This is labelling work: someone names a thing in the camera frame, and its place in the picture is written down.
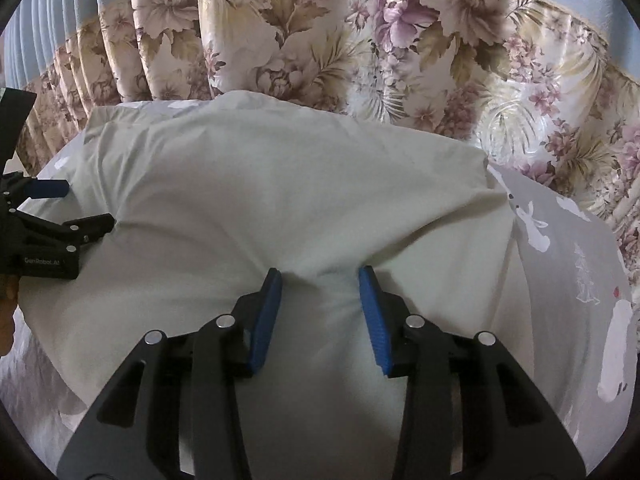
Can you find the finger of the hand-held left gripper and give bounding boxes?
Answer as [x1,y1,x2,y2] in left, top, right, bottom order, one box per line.
[0,87,70,201]
[22,213,116,257]

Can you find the blue curtain with floral border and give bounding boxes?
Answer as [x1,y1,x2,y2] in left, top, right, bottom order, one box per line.
[0,0,640,281]

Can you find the grey printed bed sheet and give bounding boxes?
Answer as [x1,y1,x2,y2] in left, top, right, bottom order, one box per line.
[0,100,640,480]

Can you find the light green jacket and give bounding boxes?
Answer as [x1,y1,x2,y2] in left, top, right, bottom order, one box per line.
[22,90,538,480]

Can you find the person's left hand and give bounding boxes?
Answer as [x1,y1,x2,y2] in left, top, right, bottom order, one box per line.
[0,275,21,357]

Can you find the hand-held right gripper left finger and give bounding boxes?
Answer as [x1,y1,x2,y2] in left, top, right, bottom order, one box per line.
[56,267,284,480]

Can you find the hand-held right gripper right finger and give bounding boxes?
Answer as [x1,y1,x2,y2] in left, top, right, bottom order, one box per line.
[357,265,587,480]

